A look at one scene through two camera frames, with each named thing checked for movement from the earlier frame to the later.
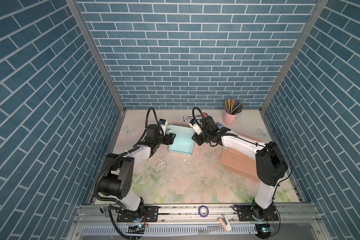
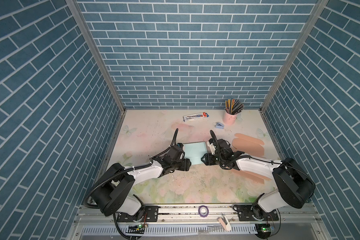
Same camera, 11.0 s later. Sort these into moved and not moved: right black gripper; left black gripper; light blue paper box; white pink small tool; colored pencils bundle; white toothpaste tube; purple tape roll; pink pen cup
Moved: left black gripper; right black gripper; light blue paper box
Not moved: white toothpaste tube; pink pen cup; white pink small tool; purple tape roll; colored pencils bundle
